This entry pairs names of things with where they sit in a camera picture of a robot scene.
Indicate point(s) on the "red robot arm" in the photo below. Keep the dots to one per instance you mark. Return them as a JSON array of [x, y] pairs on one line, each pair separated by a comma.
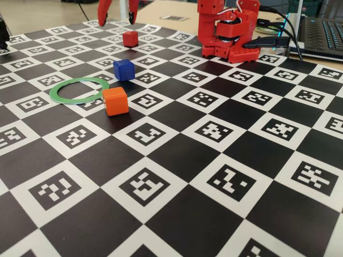
[[211, 32]]

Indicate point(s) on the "orange cube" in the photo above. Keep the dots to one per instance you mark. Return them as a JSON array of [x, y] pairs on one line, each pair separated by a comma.
[[115, 101]]

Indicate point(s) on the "black white marker mat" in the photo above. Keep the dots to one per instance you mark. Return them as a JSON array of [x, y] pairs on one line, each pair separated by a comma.
[[187, 160]]

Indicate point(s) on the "red cube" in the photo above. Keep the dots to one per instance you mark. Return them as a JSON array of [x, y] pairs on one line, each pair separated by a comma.
[[130, 38]]

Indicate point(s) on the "dark laptop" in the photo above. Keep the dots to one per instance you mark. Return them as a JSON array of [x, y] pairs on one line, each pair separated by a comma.
[[321, 34]]

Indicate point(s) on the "blue cube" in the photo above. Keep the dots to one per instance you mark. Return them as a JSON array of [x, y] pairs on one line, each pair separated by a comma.
[[123, 70]]

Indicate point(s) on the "black clamp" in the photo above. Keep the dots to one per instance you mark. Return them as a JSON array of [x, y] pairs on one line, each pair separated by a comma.
[[268, 42]]

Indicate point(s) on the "small printed marker sheet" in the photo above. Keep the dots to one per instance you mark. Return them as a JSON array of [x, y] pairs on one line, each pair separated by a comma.
[[174, 18]]

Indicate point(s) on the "black device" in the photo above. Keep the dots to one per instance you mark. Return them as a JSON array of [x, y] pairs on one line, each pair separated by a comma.
[[2, 32]]

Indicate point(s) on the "white table leg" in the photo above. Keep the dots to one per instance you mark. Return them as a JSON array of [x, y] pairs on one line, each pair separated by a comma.
[[123, 9]]

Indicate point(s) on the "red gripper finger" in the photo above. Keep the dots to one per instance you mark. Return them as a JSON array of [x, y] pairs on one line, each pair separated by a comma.
[[103, 13], [132, 10]]

